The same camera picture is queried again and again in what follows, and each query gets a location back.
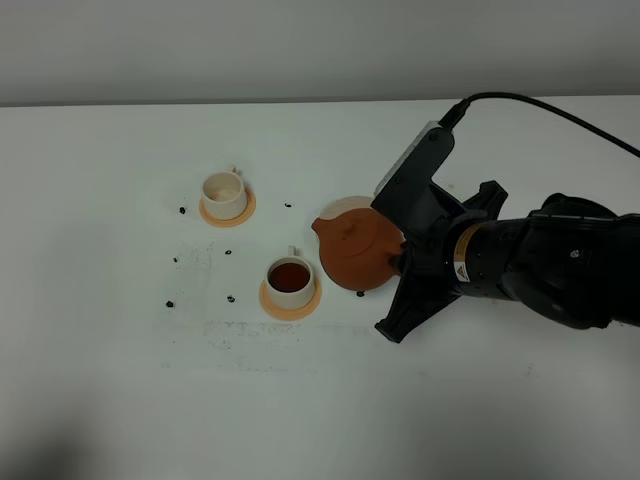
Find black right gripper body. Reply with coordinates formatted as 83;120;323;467
375;181;508;343

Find brown clay teapot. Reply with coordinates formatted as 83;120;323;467
311;208;404;291

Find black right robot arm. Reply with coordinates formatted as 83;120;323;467
372;181;639;343

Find beige teapot saucer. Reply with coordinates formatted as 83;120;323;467
318;196;373;220

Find near white teacup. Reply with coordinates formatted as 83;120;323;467
265;245;314;292

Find white teacup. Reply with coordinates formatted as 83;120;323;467
201;167;246;202
265;245;314;292

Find near orange coaster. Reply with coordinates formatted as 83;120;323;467
259;276;322;321

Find orange coaster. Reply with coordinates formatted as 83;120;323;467
199;187;257;228
259;276;322;321

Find far orange coaster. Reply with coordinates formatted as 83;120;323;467
199;187;257;228

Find far white teacup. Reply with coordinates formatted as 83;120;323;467
201;167;246;202

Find silver depth camera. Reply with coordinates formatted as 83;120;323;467
371;122;463;245

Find black camera cable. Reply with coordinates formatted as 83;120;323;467
438;91;640;157

